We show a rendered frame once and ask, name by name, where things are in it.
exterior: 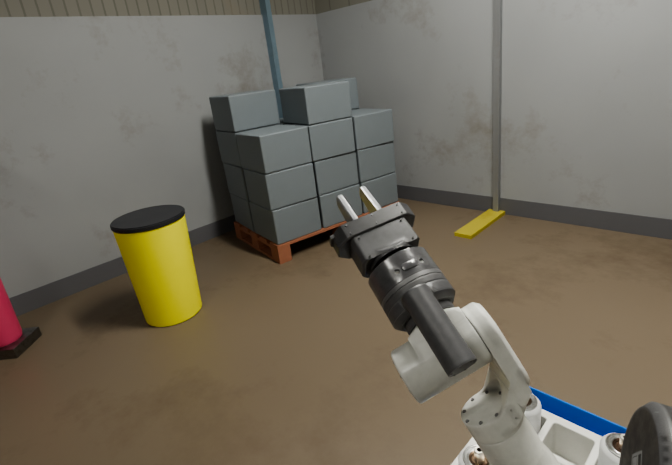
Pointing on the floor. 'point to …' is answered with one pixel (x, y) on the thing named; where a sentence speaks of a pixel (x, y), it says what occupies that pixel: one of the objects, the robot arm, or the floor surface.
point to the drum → (159, 263)
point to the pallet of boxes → (301, 160)
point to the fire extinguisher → (15, 344)
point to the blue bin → (577, 415)
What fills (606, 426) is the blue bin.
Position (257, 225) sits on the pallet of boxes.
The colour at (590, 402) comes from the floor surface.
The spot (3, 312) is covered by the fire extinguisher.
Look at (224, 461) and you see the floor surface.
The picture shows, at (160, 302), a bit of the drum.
